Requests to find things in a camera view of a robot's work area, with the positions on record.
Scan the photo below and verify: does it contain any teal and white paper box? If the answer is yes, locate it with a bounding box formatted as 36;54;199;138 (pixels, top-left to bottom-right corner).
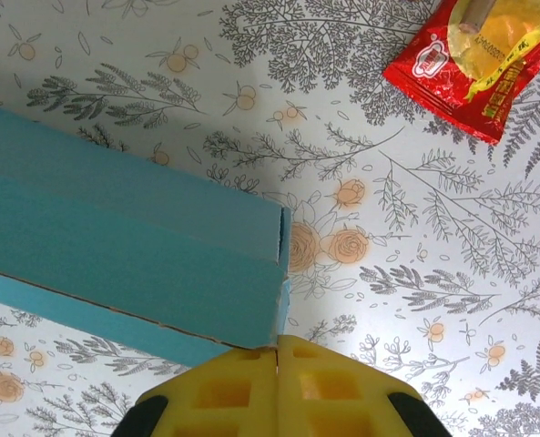
0;104;294;369

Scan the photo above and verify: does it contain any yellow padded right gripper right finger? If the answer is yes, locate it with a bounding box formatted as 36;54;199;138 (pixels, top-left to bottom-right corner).
277;334;453;437

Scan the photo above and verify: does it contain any red snack packet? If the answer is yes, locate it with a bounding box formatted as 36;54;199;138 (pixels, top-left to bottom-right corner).
382;0;540;146

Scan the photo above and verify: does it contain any floral table cloth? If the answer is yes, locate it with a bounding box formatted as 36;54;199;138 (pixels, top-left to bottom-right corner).
0;0;540;437

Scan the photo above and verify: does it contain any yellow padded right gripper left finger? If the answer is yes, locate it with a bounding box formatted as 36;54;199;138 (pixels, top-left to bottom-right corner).
108;346;280;437

